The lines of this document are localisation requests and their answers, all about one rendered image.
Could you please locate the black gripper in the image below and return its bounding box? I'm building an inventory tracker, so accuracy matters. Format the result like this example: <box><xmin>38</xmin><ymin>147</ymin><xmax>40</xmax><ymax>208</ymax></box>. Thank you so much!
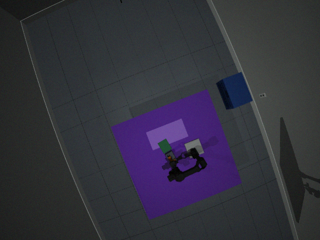
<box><xmin>169</xmin><ymin>160</ymin><xmax>180</xmax><ymax>172</ymax></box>

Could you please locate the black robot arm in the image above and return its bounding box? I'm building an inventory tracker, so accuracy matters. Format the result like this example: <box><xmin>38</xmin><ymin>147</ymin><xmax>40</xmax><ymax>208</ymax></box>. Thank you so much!
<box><xmin>167</xmin><ymin>148</ymin><xmax>207</xmax><ymax>182</ymax></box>

